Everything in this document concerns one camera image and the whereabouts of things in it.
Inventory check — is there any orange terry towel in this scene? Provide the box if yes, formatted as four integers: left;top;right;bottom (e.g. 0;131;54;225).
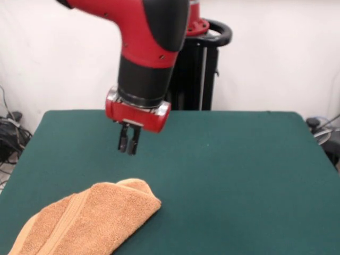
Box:
7;178;162;255

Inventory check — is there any black cable tangle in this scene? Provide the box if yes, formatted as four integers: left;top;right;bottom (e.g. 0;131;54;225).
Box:
0;84;34;186

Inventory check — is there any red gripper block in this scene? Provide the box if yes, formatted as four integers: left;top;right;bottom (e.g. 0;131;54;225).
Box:
105;86;172;156

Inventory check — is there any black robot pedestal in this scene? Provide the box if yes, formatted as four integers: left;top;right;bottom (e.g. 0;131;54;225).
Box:
167;18;233;111

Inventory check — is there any dark green table cloth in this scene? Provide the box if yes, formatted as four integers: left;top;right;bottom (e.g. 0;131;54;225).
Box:
0;109;340;255

